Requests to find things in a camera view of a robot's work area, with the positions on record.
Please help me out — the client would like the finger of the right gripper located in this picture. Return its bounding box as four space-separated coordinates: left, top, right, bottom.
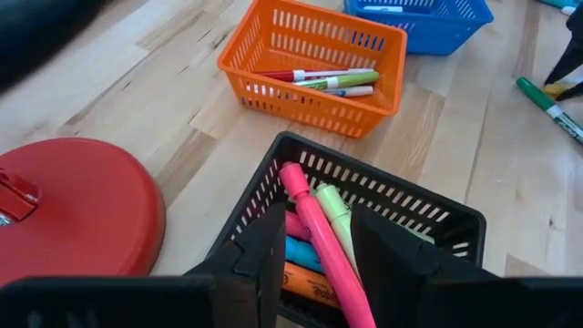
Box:
555 80 583 103
543 4 583 87

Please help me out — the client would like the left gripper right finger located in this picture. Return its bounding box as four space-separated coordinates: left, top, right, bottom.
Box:
350 204 583 328

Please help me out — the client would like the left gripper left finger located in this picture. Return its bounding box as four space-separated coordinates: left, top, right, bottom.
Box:
0 203 288 328

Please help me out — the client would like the green chunky whiteboard marker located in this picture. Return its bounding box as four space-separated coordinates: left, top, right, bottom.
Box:
516 76 583 146

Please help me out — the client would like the pink highlighter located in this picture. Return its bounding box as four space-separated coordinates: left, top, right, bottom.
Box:
278 161 377 328
284 210 312 242

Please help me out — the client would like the orange highlighter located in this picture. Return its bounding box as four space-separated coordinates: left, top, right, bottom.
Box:
281 261 342 311

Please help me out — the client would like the blue highlighter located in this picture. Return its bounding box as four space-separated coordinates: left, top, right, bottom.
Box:
284 235 325 274

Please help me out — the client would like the light green slim whiteboard marker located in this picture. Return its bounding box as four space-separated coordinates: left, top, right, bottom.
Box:
293 70 381 91

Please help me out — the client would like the red slim whiteboard marker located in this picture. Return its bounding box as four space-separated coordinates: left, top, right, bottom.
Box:
257 67 375 83

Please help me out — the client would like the black plastic basket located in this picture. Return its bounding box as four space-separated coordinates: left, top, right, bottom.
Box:
199 130 487 328

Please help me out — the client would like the red desk lamp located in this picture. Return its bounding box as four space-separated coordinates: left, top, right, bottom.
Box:
0 137 167 286

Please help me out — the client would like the blue plastic basket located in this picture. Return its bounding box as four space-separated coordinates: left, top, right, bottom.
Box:
343 0 495 56

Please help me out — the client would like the orange plastic basket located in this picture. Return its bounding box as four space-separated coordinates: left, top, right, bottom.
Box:
217 0 409 139

